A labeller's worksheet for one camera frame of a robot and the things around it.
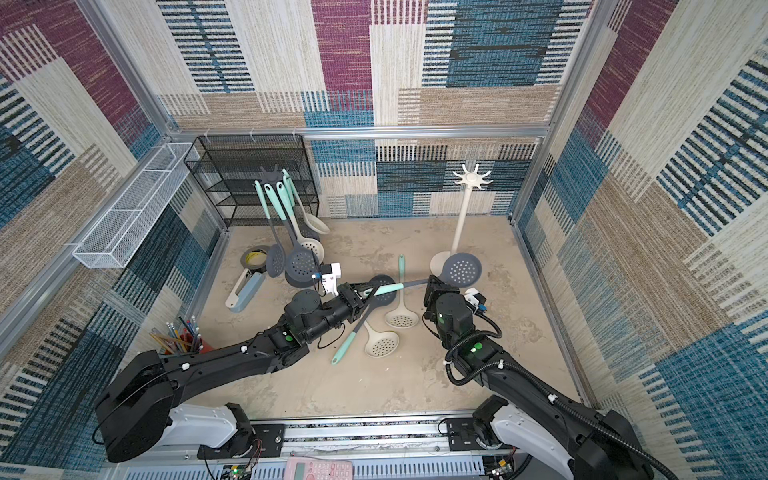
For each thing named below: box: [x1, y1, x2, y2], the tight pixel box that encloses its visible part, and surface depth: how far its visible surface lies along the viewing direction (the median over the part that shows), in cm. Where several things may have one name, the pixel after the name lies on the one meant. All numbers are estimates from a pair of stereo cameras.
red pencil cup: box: [149, 315, 214, 355], surface depth 80 cm
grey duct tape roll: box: [240, 245, 269, 269], surface depth 111 cm
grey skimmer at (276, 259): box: [254, 180, 287, 279], surface depth 89 cm
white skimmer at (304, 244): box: [277, 182, 325, 264], surface depth 84 cm
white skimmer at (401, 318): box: [384, 254, 419, 329], surface depth 96 cm
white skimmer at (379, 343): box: [364, 320, 399, 358], surface depth 90 cm
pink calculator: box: [284, 456, 353, 480], surface depth 70 cm
